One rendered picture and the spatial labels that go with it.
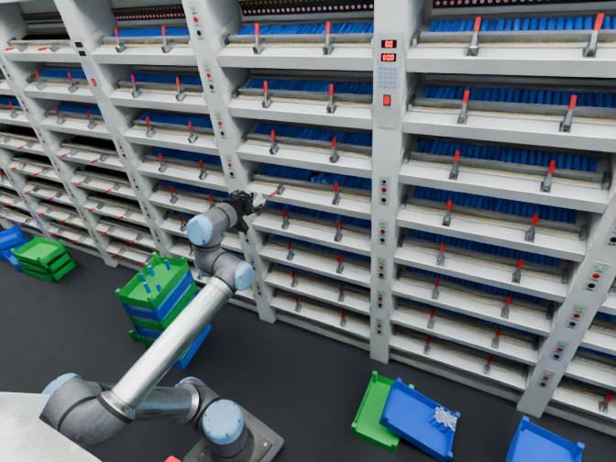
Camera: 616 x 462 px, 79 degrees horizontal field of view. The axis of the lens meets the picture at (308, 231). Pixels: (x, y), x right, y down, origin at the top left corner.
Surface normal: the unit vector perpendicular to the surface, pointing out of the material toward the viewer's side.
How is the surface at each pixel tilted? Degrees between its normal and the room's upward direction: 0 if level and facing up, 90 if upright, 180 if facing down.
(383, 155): 90
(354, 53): 19
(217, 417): 9
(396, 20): 90
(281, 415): 0
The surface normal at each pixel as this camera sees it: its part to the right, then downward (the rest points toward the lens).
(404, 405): 0.22, -0.69
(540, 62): -0.40, 0.79
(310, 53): -0.23, -0.58
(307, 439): -0.09, -0.81
